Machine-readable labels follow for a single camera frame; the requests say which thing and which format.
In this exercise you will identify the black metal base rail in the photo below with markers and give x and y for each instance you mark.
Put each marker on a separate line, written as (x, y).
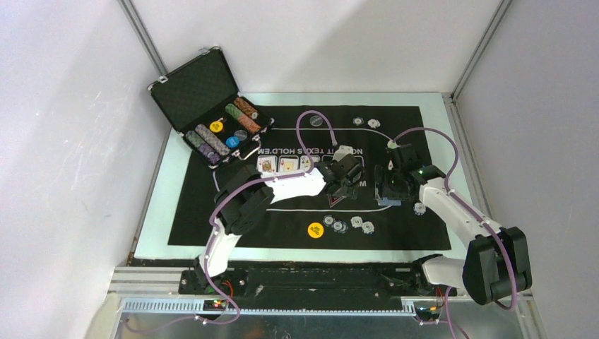
(286, 286)

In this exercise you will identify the green blue chip front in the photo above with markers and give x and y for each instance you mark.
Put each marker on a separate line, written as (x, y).
(328, 220)

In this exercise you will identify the grey white chip front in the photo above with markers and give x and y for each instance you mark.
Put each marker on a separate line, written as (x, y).
(340, 227)

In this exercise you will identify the grey white poker chip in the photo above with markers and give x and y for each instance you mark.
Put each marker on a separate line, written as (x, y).
(358, 121)

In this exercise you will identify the white blue chip back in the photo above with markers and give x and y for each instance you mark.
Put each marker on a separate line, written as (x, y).
(374, 123)

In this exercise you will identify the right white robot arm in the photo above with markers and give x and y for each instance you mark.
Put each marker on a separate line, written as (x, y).
(496, 262)

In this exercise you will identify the black dealer button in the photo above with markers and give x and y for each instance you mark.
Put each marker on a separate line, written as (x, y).
(316, 121)

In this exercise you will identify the clear dealer button in case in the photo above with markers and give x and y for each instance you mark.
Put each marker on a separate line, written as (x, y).
(241, 135)

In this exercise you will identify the white blue chip front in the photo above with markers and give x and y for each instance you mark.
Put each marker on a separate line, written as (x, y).
(368, 227)
(356, 222)

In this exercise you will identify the electronics board with leds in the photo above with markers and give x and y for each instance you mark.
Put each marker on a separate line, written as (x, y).
(214, 305)

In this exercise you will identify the white blue chip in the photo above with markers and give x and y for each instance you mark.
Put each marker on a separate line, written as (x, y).
(368, 227)
(356, 222)
(374, 123)
(419, 208)

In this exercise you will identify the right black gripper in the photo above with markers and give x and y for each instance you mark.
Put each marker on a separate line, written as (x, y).
(383, 174)

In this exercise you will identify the green orange chip row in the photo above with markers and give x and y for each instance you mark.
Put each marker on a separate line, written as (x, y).
(245, 121)

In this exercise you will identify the face-up playing card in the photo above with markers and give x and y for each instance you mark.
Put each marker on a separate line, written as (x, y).
(288, 164)
(307, 162)
(267, 164)

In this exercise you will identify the black aluminium chip case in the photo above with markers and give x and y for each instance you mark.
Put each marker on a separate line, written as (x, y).
(197, 93)

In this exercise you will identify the blue playing card deck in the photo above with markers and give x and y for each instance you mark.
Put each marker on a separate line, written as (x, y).
(388, 202)

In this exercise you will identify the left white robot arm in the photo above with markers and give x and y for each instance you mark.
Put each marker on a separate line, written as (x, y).
(243, 201)

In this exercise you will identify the red brown chip row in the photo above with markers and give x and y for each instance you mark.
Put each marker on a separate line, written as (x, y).
(246, 108)

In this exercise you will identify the black poker table mat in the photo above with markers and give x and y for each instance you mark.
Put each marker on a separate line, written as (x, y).
(397, 228)

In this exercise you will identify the pink grey chip row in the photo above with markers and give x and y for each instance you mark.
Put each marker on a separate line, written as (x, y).
(212, 140)

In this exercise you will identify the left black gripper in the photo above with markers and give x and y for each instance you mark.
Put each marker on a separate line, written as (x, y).
(349, 188)

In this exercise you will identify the triangular all-in marker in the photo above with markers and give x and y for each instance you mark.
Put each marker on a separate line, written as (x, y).
(334, 200)

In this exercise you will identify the yellow button in case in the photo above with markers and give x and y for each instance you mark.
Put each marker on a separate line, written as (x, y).
(216, 126)

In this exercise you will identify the yellow big blind button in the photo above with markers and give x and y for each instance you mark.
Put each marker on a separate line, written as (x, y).
(315, 230)

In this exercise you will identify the blue button in case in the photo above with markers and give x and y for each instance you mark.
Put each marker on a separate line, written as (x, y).
(232, 142)

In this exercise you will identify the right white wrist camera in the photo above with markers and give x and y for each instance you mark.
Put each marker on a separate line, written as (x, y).
(394, 158)

